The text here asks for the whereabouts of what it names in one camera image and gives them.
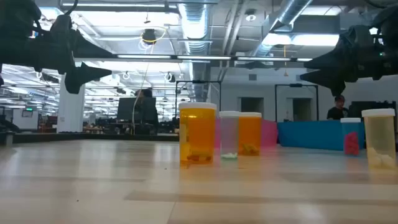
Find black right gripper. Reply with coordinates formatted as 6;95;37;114
300;24;398;96

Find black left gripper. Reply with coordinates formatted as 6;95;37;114
0;14;116;95

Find pale yellow pill bottle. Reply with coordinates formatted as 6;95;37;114
361;108;397;170

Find small amber pill bottle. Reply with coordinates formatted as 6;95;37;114
238;112;262;157

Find large amber pill bottle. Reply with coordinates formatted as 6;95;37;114
178;102;218;166

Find blue plastic bin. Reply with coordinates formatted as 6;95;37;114
277;120;366;152

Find pink plastic bin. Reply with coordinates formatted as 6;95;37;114
214;118;279;149

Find clear pill bottle green pills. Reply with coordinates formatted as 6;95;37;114
219;111;240;160

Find white building column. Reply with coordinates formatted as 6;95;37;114
56;73;86;134

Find black equipment rack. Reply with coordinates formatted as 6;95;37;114
348;100;398;123

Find black computer monitor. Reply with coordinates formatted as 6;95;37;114
116;96;157;122

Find person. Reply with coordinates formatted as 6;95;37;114
134;88;160;135

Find long LED light bar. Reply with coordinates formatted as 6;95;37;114
74;54;313;63

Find black metal frame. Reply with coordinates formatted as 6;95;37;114
274;83;320;122

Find black ceiling camera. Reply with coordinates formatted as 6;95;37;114
142;28;157;45

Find silver ventilation duct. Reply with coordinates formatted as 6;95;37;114
177;2;215;102

